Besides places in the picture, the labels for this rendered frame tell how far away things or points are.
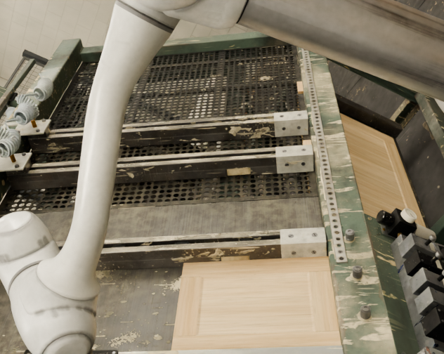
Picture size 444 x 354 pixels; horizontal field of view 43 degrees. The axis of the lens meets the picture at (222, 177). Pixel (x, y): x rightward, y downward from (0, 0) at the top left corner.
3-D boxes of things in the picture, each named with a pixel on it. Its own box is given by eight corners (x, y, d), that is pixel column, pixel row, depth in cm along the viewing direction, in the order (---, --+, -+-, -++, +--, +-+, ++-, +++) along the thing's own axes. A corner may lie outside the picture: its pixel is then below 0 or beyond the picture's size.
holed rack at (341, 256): (348, 263, 148) (348, 261, 148) (336, 263, 148) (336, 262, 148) (303, 27, 280) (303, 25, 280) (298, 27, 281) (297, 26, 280)
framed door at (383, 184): (437, 270, 210) (440, 267, 209) (311, 218, 198) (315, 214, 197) (390, 141, 283) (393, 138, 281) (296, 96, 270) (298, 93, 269)
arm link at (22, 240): (3, 279, 105) (20, 325, 95) (-28, 216, 95) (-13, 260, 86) (58, 255, 108) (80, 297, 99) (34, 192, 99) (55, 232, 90)
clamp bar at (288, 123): (308, 138, 207) (307, 79, 193) (5, 159, 220) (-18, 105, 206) (306, 123, 215) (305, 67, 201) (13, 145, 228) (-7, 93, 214)
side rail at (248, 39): (296, 54, 281) (296, 34, 274) (85, 72, 292) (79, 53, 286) (295, 48, 287) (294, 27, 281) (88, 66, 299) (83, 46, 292)
